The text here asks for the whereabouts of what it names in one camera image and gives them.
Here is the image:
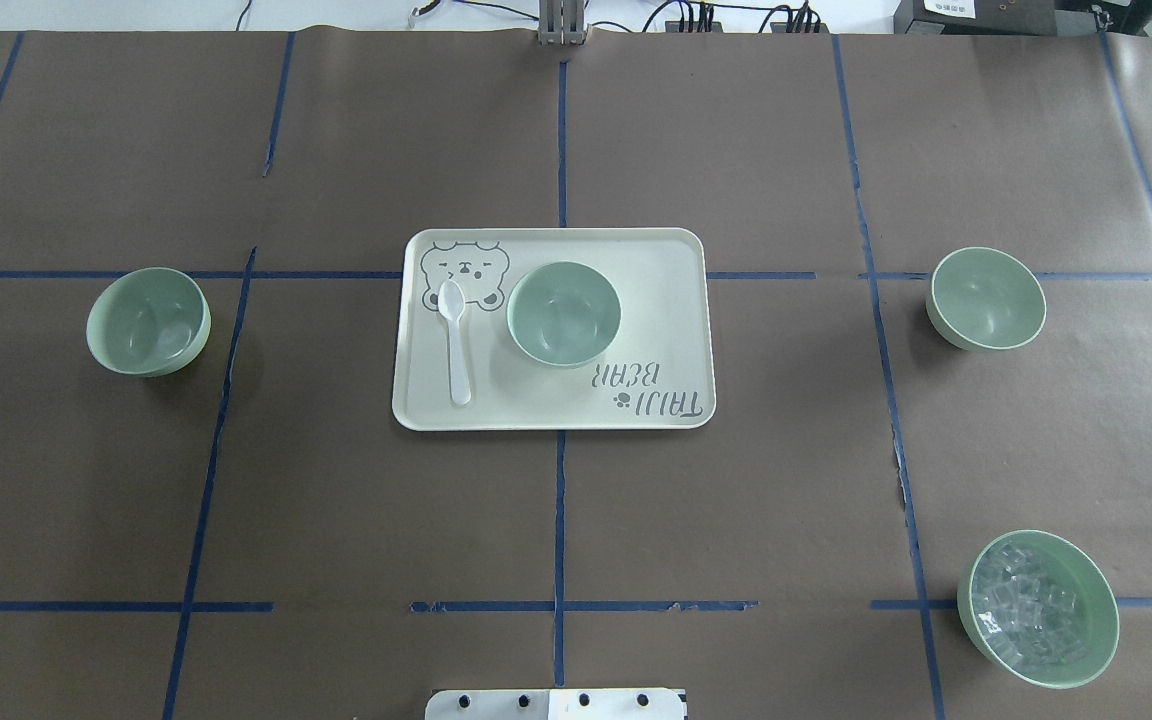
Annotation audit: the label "green bowl on tray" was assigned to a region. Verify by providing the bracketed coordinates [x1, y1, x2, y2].
[506, 262, 622, 367]

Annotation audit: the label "cream bear print tray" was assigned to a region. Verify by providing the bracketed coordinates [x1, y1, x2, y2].
[392, 228, 717, 430]

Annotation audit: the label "white plastic spoon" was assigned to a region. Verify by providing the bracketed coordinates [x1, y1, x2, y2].
[435, 278, 472, 407]

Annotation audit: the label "green bowl with ice cubes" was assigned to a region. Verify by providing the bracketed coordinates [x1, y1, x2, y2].
[956, 529, 1121, 691]

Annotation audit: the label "aluminium frame post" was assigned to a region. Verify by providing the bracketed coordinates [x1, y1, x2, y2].
[538, 0, 589, 47]

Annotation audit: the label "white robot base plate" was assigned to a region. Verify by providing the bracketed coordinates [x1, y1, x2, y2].
[424, 687, 689, 719]

